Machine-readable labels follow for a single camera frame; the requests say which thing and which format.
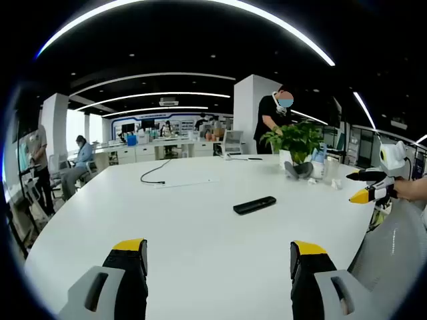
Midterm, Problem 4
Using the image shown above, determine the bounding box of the green potted plant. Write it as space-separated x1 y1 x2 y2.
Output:
260 121 325 167

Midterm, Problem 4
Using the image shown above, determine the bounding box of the green yellow trinket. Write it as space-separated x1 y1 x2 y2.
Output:
368 199 392 231

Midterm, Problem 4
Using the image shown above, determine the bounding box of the ceiling light strip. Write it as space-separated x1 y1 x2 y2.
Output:
71 72 236 98
101 105 209 118
74 91 232 112
352 91 378 131

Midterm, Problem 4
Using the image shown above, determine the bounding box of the white office chair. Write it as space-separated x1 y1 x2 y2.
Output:
221 129 245 156

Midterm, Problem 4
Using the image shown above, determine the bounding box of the blue white water jug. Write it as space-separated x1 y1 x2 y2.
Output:
310 143 330 181

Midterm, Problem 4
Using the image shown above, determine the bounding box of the clear plastic cup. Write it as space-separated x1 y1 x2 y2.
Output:
322 158 341 183

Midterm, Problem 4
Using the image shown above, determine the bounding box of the black table cable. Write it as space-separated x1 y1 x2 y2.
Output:
140 159 173 185

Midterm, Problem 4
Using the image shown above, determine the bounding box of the grey mesh office chair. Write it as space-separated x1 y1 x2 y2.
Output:
346 199 427 303

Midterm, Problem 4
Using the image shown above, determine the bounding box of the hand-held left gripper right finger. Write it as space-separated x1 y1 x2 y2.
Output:
289 240 384 320

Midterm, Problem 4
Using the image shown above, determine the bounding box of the black remote control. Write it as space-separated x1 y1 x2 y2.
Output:
233 195 278 216

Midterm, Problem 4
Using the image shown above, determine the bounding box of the person's right hand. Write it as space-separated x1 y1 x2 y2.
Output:
393 177 416 202

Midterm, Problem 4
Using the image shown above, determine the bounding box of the green board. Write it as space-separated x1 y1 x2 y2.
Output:
334 131 348 151

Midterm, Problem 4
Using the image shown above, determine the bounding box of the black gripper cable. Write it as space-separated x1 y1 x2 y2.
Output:
404 156 416 181

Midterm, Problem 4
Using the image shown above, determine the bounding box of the long white counter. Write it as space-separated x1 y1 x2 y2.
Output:
95 138 224 165

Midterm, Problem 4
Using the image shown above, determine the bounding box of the grey neck pillow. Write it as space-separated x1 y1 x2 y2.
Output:
284 161 314 181

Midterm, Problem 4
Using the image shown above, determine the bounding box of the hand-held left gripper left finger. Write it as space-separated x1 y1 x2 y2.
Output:
58 237 149 320

